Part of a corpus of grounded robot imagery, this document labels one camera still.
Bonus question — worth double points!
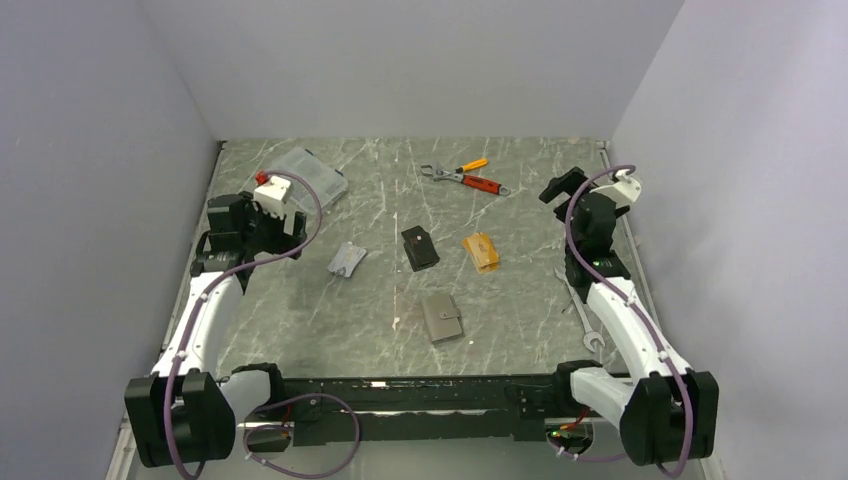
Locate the silver credit cards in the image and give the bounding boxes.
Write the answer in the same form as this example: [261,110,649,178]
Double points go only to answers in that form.
[327,241,367,278]

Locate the grey card holder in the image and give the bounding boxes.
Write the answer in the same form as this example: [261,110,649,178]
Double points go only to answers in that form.
[421,293,463,343]

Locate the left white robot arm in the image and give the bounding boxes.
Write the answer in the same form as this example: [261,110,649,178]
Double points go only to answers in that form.
[124,191,315,479]

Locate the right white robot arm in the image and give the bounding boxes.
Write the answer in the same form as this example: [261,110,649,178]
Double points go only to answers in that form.
[539,165,720,479]

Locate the black card wallet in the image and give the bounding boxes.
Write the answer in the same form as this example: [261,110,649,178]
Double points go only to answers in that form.
[401,225,440,272]

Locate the clear plastic organizer box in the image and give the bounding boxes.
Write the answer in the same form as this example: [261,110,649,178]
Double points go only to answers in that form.
[267,147,349,213]

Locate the red adjustable wrench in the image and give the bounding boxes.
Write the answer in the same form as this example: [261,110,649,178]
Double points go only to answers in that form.
[432,171,511,196]

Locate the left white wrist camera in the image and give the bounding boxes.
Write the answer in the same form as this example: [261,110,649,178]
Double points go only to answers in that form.
[253,175,291,216]

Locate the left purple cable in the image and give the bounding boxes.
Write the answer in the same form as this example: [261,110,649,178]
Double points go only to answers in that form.
[162,170,362,480]

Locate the purple cable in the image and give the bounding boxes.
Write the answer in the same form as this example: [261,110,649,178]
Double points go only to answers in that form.
[162,170,362,480]
[546,164,696,478]

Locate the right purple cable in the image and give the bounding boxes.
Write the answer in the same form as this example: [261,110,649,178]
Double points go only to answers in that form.
[546,164,696,478]

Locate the orange handled pliers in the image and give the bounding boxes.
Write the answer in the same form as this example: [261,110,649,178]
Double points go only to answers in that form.
[420,157,488,183]

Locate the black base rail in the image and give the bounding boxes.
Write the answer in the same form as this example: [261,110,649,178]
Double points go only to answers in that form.
[247,373,585,446]

